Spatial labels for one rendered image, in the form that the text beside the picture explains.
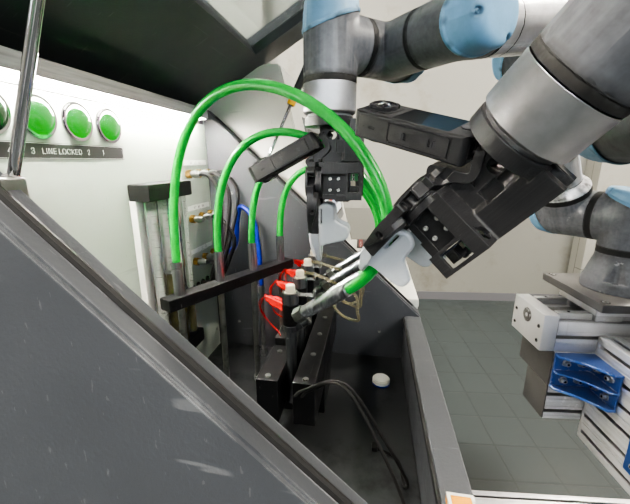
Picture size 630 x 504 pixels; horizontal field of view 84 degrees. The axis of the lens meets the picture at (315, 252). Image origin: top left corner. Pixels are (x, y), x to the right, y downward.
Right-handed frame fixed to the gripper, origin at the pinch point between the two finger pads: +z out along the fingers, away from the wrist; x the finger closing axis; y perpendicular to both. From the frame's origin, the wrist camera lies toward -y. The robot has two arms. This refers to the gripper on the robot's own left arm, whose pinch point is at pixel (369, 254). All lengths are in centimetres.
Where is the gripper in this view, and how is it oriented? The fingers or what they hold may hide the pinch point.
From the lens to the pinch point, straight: 42.0
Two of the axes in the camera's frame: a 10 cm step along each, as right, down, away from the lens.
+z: -3.7, 5.3, 7.6
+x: 6.9, -3.9, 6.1
